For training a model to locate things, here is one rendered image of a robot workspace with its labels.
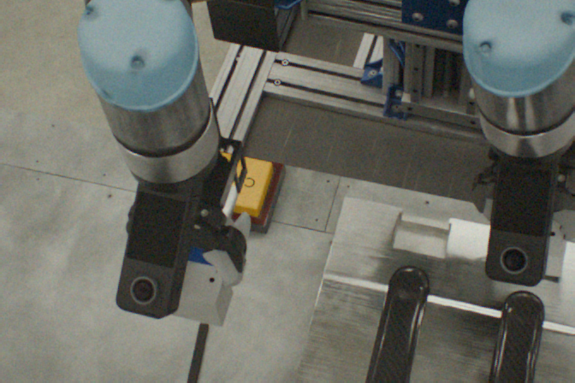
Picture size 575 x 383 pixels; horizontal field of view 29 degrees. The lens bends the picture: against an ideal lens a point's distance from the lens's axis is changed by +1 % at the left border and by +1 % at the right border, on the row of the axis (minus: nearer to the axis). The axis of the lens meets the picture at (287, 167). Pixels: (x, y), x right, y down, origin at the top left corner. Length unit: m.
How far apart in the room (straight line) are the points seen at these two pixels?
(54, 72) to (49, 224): 1.15
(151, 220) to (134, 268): 0.04
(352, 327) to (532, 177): 0.26
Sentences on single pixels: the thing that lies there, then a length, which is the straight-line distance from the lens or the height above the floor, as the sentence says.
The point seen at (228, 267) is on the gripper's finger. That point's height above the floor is 1.00.
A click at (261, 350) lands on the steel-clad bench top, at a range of 1.14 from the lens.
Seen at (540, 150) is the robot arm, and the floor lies 1.15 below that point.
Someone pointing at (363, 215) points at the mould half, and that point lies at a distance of 1.09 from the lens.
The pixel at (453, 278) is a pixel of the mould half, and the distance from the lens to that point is 1.07.
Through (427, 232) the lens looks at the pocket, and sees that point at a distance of 1.12.
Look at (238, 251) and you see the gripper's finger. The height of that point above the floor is 1.04.
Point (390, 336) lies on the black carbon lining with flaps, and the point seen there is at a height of 0.88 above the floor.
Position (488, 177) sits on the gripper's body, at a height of 1.06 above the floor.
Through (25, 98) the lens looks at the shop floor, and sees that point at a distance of 2.35.
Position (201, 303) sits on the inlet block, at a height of 0.95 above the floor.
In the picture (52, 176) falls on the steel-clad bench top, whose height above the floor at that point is 0.80.
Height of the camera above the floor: 1.86
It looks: 60 degrees down
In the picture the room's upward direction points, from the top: 8 degrees counter-clockwise
